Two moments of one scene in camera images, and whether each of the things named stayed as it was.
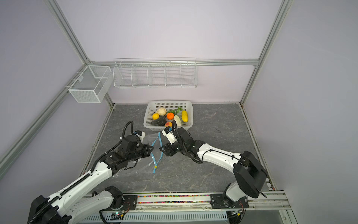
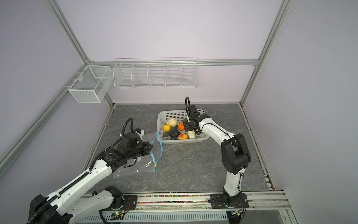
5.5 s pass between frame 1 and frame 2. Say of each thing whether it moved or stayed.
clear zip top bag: stayed
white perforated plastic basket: moved
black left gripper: stayed
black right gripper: moved
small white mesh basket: stayed
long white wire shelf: stayed
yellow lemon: moved
